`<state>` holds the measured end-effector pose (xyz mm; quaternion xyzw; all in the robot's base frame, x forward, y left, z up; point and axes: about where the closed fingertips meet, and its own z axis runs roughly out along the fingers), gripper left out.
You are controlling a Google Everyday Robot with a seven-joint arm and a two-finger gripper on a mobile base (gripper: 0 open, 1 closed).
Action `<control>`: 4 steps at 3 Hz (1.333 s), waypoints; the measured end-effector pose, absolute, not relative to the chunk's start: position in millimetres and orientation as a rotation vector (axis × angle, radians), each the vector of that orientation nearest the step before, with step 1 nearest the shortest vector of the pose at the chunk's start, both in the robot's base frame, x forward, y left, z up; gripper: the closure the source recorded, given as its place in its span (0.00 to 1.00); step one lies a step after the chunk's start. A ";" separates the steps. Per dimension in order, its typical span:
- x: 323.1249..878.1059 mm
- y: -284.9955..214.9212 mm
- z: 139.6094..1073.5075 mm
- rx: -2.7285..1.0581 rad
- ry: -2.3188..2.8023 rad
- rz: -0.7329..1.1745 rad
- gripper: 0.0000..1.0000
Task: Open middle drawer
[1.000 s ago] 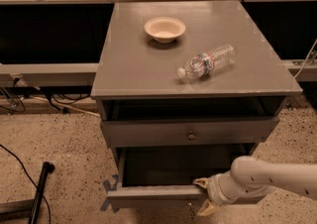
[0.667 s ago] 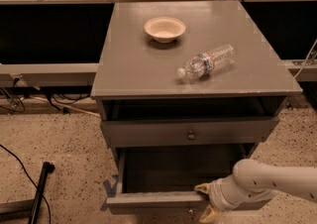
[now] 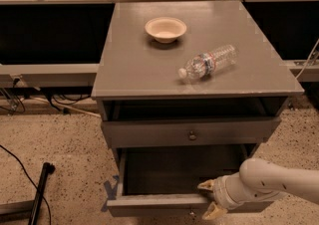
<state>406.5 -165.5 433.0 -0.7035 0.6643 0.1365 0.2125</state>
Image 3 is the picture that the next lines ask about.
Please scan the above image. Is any grey metal rail frame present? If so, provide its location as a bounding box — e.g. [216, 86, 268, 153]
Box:
[0, 0, 319, 89]

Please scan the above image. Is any black floor cable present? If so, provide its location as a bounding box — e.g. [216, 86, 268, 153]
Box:
[0, 143, 53, 225]

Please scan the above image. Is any white cable at right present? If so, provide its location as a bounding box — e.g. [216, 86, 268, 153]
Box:
[294, 39, 319, 81]

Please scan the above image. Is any blue tape cross mark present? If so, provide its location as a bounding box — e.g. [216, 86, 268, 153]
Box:
[101, 175, 120, 212]

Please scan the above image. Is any white paper bowl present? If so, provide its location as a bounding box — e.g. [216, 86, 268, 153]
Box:
[145, 17, 187, 44]

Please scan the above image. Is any clear plastic water bottle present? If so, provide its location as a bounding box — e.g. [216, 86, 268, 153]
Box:
[178, 45, 239, 81]

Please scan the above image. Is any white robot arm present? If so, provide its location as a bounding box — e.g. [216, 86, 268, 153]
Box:
[197, 158, 319, 220]

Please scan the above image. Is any grey wooden drawer cabinet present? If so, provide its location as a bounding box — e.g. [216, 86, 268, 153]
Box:
[91, 0, 305, 160]

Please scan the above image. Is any grey drawer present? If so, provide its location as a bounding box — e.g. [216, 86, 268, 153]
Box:
[102, 116, 280, 148]
[106, 144, 277, 219]

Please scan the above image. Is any black metal stand leg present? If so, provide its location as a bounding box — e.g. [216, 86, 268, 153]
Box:
[0, 162, 55, 225]

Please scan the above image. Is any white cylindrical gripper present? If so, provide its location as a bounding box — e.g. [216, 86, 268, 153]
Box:
[197, 173, 247, 220]

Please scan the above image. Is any grey top drawer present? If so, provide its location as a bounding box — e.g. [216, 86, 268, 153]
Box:
[102, 116, 280, 148]

